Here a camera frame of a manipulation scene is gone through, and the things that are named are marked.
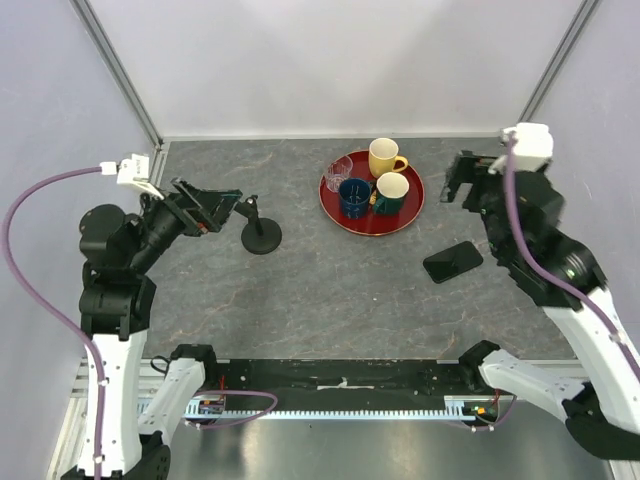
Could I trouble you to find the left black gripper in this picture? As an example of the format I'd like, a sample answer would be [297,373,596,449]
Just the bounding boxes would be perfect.
[128,174,242,270]

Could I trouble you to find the black phone stand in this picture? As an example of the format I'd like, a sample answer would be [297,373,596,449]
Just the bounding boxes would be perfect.
[234,195,282,255]

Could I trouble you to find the black smartphone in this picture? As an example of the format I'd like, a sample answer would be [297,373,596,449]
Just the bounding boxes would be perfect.
[422,241,483,284]

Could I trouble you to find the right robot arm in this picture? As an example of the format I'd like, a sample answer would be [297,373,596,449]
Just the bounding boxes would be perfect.
[441,151,639,461]

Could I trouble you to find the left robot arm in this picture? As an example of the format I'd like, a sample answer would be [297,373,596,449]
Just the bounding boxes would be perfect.
[64,179,242,479]

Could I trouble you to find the green mug white interior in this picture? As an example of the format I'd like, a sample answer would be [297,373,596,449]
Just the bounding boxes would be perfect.
[372,172,410,215]

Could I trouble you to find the yellow mug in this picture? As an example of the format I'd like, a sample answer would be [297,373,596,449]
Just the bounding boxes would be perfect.
[368,138,409,178]

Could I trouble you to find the red round tray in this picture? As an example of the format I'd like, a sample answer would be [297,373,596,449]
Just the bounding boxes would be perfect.
[318,150,425,236]

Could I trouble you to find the blue mug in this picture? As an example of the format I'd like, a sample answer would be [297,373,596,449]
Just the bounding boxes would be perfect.
[338,178,372,220]

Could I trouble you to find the clear glass tumbler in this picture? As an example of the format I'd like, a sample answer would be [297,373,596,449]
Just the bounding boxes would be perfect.
[324,155,353,193]

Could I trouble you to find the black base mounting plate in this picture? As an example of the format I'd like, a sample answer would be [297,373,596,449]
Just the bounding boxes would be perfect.
[218,359,494,413]

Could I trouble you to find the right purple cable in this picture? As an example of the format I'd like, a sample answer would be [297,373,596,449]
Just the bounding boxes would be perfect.
[503,139,640,381]

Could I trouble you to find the purple cable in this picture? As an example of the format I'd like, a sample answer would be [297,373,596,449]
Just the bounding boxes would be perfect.
[503,139,640,381]
[2,167,109,480]

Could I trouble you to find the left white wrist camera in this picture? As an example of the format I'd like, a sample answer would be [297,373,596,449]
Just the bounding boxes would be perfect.
[99,154,165,200]

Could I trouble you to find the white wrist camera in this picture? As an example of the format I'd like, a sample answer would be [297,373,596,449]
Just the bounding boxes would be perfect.
[500,122,554,171]
[99,154,165,200]

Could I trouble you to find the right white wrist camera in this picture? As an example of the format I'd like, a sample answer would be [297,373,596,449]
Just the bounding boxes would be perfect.
[500,122,554,171]

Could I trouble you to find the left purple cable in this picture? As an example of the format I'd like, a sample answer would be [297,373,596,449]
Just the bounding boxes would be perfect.
[2,167,109,480]

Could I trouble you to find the slotted cable duct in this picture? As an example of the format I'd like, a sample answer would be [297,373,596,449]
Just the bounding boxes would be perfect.
[184,397,513,425]

